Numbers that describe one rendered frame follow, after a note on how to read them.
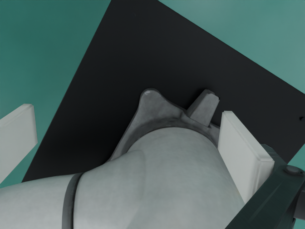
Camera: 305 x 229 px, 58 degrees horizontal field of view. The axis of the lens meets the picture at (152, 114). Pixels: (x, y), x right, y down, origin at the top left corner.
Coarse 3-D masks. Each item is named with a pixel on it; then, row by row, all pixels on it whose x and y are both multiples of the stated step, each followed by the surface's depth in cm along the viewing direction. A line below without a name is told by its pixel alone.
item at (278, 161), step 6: (264, 144) 16; (270, 150) 15; (276, 156) 14; (276, 162) 14; (282, 162) 14; (300, 198) 12; (300, 204) 12; (300, 210) 12; (294, 216) 12; (300, 216) 12
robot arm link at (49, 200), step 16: (64, 176) 33; (80, 176) 32; (0, 192) 31; (16, 192) 30; (32, 192) 30; (48, 192) 29; (64, 192) 29; (0, 208) 29; (16, 208) 28; (32, 208) 28; (48, 208) 28; (64, 208) 27; (0, 224) 27; (16, 224) 27; (32, 224) 27; (48, 224) 27; (64, 224) 26
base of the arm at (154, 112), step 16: (144, 96) 41; (160, 96) 42; (208, 96) 40; (144, 112) 42; (160, 112) 42; (176, 112) 42; (192, 112) 41; (208, 112) 41; (128, 128) 43; (144, 128) 41; (160, 128) 39; (192, 128) 40; (208, 128) 41; (128, 144) 41
